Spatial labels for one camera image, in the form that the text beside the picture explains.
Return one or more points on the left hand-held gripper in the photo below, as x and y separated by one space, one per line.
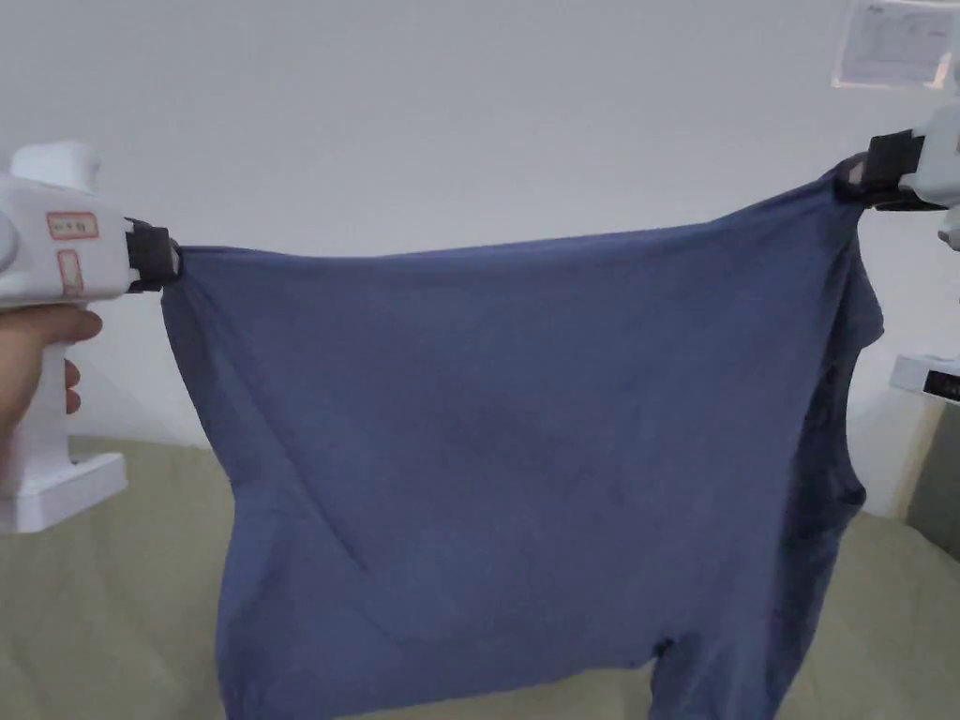
45 247

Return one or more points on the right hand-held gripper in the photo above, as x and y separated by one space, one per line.
939 161

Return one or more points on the dark blue shirt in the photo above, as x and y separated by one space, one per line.
525 450

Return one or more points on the person's left hand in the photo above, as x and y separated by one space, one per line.
30 352

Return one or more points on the white paper notice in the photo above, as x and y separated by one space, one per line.
892 41

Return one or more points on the white and grey washing machine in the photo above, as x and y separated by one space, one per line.
937 457

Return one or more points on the bed with beige sheet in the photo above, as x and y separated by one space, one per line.
112 600

